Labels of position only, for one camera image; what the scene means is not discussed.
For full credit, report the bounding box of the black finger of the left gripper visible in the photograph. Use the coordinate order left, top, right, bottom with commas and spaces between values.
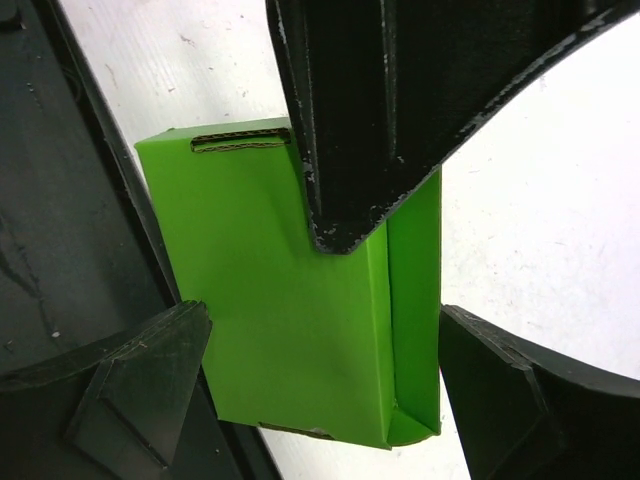
266, 0, 639, 254

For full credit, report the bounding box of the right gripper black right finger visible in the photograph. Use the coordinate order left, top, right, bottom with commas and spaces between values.
439, 305, 639, 479

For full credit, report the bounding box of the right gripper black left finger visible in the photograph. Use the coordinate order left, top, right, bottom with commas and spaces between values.
1, 301, 212, 479

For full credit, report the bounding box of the green paper box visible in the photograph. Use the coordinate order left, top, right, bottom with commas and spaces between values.
135, 118, 442, 449

